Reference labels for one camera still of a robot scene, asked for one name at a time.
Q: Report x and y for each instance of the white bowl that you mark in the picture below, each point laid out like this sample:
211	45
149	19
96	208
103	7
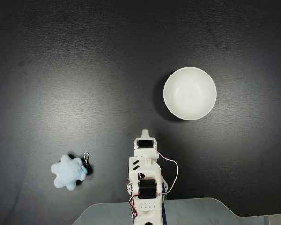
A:
189	93

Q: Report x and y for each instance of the blue table clamp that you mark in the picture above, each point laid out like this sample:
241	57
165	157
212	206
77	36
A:
164	211

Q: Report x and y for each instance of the skyblue plush doll with keyring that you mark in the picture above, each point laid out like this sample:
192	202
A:
66	172

